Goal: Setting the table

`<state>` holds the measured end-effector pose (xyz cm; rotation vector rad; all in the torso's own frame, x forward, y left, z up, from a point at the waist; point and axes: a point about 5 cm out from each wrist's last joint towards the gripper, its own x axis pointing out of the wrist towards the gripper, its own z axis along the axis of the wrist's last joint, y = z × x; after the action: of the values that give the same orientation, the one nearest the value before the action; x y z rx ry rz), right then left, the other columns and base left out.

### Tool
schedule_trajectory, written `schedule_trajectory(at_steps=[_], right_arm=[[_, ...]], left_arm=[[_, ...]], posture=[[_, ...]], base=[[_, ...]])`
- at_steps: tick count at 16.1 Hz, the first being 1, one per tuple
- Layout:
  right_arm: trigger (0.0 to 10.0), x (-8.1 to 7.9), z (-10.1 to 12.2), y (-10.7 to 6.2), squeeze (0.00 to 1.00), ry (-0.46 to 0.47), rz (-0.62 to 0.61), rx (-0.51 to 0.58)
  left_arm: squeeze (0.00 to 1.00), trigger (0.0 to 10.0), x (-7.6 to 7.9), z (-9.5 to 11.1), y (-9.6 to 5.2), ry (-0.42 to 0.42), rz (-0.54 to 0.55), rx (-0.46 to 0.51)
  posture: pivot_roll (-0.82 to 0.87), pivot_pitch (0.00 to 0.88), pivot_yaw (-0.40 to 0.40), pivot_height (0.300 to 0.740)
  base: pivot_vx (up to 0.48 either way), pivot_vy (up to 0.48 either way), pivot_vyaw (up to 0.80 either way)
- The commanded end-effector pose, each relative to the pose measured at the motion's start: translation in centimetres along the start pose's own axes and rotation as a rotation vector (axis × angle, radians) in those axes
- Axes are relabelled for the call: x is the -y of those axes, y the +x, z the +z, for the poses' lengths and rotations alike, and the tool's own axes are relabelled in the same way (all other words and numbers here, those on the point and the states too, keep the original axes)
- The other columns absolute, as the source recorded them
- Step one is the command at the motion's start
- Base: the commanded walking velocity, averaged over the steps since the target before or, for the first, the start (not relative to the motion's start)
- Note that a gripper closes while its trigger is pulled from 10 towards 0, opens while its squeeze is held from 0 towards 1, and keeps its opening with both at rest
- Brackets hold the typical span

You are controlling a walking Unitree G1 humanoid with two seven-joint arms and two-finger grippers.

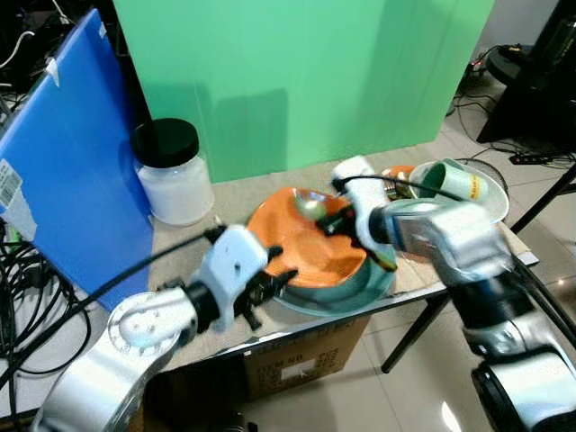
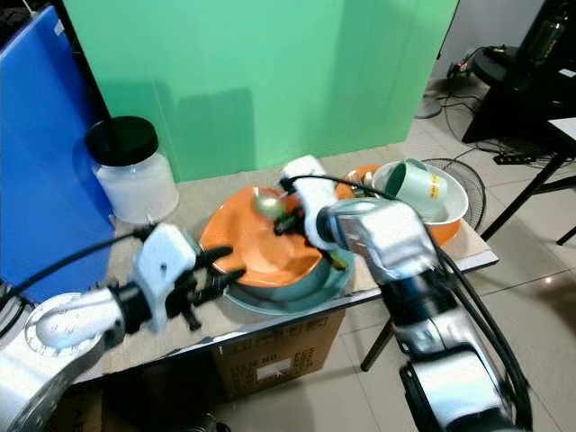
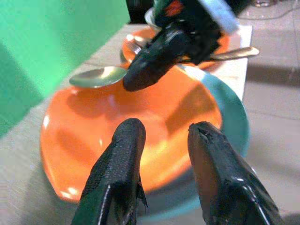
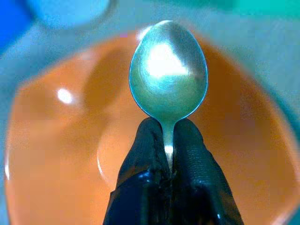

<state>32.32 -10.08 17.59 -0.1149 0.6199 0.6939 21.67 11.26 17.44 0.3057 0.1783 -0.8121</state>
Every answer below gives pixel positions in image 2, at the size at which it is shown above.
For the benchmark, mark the green spoon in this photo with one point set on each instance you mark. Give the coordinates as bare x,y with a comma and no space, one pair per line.
270,207

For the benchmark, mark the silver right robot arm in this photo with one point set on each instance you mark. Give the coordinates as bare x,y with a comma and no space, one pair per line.
387,238

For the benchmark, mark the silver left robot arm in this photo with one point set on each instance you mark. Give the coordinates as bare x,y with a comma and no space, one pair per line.
72,328

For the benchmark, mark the large orange bowl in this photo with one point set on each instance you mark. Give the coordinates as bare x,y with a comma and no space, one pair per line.
265,256

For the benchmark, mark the teal plate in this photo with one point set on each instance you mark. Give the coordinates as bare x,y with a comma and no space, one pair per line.
301,297

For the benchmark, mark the brown cardboard box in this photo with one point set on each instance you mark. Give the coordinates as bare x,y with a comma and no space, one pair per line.
279,355

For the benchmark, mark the white jar with black lid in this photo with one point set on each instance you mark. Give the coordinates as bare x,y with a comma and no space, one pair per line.
139,184

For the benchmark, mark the green cup with yellow print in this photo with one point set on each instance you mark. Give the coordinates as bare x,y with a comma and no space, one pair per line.
423,184

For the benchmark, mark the green backdrop screen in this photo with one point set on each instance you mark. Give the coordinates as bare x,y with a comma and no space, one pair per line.
261,81

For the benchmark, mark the black table leg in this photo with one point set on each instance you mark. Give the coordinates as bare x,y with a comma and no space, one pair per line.
378,344

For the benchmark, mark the white bowl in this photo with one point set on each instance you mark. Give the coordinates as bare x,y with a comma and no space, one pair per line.
454,209

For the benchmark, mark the blue plastic board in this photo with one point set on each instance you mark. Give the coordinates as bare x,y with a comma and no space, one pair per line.
45,162

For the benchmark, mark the black power strip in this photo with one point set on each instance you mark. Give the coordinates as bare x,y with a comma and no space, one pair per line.
517,159

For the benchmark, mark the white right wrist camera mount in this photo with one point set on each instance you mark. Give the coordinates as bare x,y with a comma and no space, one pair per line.
310,175

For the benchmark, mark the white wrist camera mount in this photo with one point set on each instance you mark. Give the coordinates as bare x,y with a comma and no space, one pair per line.
166,265
310,175

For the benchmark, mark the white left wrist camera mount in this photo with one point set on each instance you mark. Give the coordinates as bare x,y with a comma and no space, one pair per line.
166,265

